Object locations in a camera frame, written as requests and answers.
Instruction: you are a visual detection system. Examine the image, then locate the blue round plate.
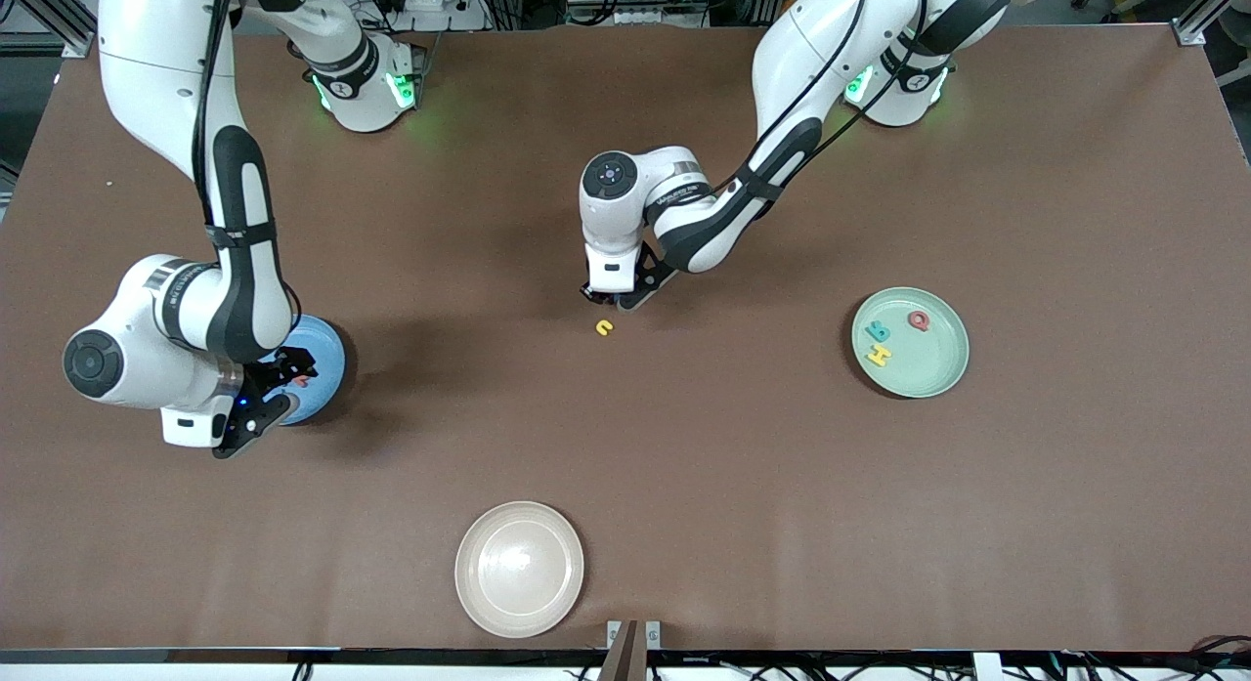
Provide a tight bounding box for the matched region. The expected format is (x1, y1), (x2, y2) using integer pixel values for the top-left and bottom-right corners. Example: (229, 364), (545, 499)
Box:
(262, 315), (347, 427)

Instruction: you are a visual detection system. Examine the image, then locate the brown table mat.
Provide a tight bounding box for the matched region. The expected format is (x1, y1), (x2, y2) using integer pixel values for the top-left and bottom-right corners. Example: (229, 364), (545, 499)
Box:
(0, 24), (1251, 653)

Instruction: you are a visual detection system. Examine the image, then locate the white ventilated box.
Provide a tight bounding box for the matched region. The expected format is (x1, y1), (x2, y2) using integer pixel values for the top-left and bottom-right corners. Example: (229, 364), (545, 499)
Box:
(565, 0), (710, 25)

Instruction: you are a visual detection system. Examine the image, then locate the pale green round plate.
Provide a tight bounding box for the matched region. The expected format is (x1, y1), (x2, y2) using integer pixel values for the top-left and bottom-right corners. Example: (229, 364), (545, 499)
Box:
(850, 287), (971, 400)

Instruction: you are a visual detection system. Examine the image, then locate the beige round plate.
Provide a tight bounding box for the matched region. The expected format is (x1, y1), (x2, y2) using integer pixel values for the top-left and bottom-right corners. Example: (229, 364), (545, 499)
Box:
(454, 501), (585, 639)

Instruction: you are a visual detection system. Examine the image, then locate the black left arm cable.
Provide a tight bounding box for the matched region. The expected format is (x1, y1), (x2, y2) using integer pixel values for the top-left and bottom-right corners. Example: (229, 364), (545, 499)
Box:
(718, 0), (954, 193)

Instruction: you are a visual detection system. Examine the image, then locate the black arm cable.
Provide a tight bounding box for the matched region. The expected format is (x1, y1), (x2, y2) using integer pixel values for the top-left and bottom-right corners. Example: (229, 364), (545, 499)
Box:
(193, 0), (302, 350)
(718, 0), (954, 193)

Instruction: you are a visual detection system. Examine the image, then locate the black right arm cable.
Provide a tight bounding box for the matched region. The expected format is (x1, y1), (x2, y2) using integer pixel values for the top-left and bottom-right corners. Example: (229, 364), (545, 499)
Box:
(193, 0), (302, 350)

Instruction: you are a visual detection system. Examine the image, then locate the aluminium frame post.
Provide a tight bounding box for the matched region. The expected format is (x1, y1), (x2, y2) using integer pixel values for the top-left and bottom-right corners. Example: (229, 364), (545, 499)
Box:
(0, 0), (99, 59)
(1173, 0), (1251, 47)

